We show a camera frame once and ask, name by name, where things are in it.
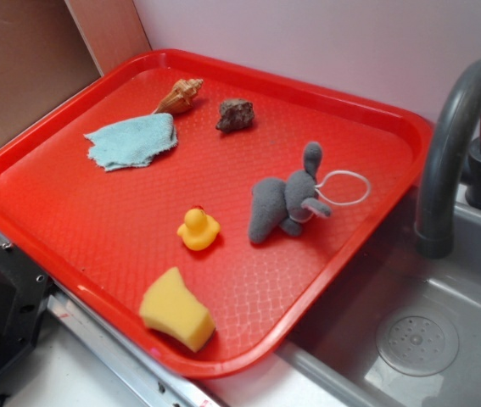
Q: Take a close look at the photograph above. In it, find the tan seashell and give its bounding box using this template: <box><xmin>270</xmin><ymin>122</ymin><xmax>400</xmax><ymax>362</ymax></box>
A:
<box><xmin>153</xmin><ymin>79</ymin><xmax>204</xmax><ymax>115</ymax></box>

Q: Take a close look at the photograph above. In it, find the yellow sponge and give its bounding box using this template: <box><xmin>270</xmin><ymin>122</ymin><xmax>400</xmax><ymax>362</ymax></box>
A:
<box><xmin>138</xmin><ymin>267</ymin><xmax>215</xmax><ymax>352</ymax></box>

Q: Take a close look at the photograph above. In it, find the gray plush animal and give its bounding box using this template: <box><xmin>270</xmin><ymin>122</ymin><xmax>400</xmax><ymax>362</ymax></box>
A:
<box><xmin>247</xmin><ymin>141</ymin><xmax>372</xmax><ymax>245</ymax></box>

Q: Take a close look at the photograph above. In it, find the brown cardboard panel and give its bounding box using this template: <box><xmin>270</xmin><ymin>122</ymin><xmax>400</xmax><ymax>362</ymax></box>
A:
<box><xmin>0</xmin><ymin>1</ymin><xmax>151</xmax><ymax>147</ymax></box>

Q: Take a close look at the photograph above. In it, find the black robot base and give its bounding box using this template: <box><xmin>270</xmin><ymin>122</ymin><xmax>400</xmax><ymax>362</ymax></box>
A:
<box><xmin>0</xmin><ymin>246</ymin><xmax>50</xmax><ymax>370</ymax></box>

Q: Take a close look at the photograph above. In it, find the yellow rubber duck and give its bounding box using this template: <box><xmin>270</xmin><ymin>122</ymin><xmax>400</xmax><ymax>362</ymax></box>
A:
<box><xmin>176</xmin><ymin>206</ymin><xmax>221</xmax><ymax>251</ymax></box>

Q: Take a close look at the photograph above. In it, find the light blue cloth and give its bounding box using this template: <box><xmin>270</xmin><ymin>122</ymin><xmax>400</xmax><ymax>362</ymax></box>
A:
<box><xmin>85</xmin><ymin>113</ymin><xmax>178</xmax><ymax>172</ymax></box>

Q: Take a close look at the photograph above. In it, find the red plastic tray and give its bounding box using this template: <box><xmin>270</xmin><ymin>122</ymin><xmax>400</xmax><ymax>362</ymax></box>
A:
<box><xmin>0</xmin><ymin>50</ymin><xmax>432</xmax><ymax>378</ymax></box>

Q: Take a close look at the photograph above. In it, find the gray sink basin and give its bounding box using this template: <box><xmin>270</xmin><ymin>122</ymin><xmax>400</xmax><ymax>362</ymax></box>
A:
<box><xmin>278</xmin><ymin>192</ymin><xmax>481</xmax><ymax>406</ymax></box>

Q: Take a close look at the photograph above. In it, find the gray faucet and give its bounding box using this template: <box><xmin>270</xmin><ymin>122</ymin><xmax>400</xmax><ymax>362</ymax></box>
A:
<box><xmin>414</xmin><ymin>59</ymin><xmax>481</xmax><ymax>259</ymax></box>

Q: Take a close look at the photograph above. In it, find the brown rock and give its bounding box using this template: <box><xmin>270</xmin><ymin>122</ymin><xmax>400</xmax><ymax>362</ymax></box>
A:
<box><xmin>215</xmin><ymin>98</ymin><xmax>255</xmax><ymax>134</ymax></box>

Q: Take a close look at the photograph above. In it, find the metal rail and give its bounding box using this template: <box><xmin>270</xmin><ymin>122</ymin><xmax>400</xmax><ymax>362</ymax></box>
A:
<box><xmin>0</xmin><ymin>234</ymin><xmax>214</xmax><ymax>406</ymax></box>

